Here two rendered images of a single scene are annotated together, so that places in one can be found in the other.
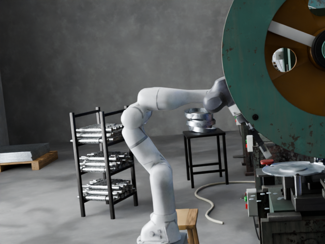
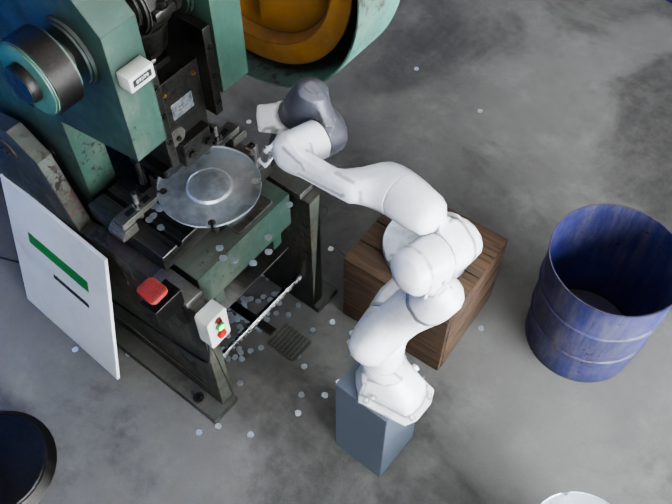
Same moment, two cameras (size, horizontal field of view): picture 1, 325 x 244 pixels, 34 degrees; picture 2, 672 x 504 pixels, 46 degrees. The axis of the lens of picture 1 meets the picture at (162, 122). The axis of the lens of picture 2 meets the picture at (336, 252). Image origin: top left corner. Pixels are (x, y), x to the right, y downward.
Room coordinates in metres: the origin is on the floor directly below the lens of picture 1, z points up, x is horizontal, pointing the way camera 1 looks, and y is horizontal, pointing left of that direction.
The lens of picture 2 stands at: (3.46, 0.41, 2.49)
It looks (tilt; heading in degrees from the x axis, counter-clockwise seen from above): 55 degrees down; 210
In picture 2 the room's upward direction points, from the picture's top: straight up
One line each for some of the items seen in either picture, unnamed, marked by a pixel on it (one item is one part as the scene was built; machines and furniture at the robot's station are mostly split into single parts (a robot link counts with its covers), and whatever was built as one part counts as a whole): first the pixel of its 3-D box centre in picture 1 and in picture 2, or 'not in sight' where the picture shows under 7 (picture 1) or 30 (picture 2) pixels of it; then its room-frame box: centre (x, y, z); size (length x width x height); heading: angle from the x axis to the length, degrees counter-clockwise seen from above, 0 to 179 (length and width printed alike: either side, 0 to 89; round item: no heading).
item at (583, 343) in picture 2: not in sight; (597, 298); (1.85, 0.47, 0.24); 0.42 x 0.42 x 0.48
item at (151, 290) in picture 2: (267, 167); (154, 296); (2.76, -0.54, 0.72); 0.07 x 0.06 x 0.08; 82
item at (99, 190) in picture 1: (104, 160); not in sight; (4.72, 0.56, 0.47); 0.46 x 0.43 x 0.95; 62
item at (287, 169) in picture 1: (293, 168); (209, 185); (2.42, -0.60, 0.78); 0.29 x 0.29 x 0.01
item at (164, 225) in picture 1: (157, 225); (393, 377); (2.56, 0.07, 0.52); 0.22 x 0.19 x 0.14; 81
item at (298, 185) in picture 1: (298, 184); (252, 155); (2.24, -0.57, 0.75); 0.03 x 0.03 x 0.10; 82
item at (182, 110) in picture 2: not in sight; (171, 105); (2.40, -0.68, 1.04); 0.17 x 0.15 x 0.30; 82
